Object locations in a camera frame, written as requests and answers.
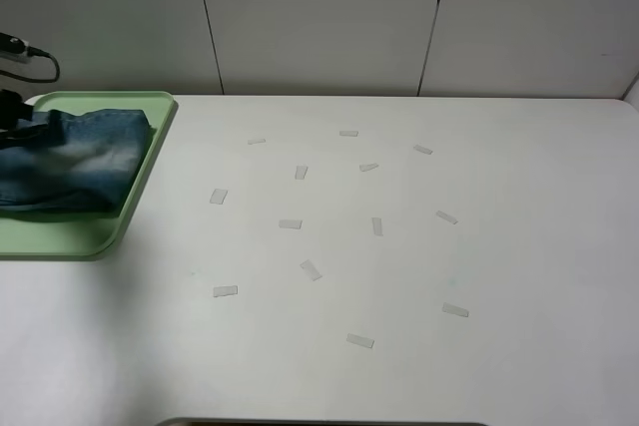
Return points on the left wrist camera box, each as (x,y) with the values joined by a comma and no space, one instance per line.
(14,49)

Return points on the clear tape strip back right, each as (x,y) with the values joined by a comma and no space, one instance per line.
(423,149)

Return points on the clear tape strip front right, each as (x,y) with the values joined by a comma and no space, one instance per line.
(455,310)

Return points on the clear tape strip upright right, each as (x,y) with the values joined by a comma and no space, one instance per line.
(377,226)

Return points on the green plastic tray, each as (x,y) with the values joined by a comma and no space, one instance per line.
(86,236)

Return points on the clear tape strip front centre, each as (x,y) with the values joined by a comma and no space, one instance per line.
(360,341)

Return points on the clear tape strip front left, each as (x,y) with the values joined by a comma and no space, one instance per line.
(225,290)

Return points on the clear tape strip curled centre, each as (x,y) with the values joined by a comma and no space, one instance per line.
(368,167)

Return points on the clear tape strip right middle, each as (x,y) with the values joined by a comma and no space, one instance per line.
(447,217)

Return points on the clear tape strip upright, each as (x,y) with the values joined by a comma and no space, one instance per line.
(301,172)
(377,226)

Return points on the clear tape strip left middle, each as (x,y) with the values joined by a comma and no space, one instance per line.
(218,196)

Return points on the clear tape strip tilted centre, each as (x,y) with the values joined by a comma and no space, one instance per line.
(310,270)

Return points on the clear tape strip upright centre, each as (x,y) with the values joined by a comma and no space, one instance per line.
(301,172)

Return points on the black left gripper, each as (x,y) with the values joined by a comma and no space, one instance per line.
(13,111)

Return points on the children's blue denim shorts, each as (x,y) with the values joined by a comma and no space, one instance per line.
(64,163)

